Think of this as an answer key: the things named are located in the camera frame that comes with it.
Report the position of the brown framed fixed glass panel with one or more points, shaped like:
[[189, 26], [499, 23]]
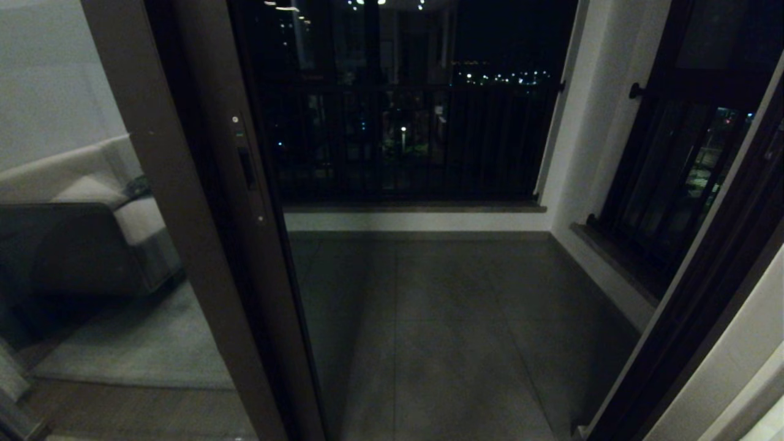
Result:
[[184, 202]]

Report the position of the grey rug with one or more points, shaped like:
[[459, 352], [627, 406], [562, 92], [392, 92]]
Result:
[[141, 349]]

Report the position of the dark brown window frame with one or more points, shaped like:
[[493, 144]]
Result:
[[704, 37]]

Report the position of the light grey sofa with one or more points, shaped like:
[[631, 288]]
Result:
[[141, 220]]

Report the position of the short grey stone sill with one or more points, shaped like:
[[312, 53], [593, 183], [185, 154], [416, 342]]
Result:
[[612, 262]]

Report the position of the brown framed sliding glass door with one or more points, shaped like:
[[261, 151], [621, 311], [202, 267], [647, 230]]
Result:
[[263, 263]]

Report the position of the wide black balcony railing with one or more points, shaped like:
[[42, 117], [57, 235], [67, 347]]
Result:
[[490, 141]]

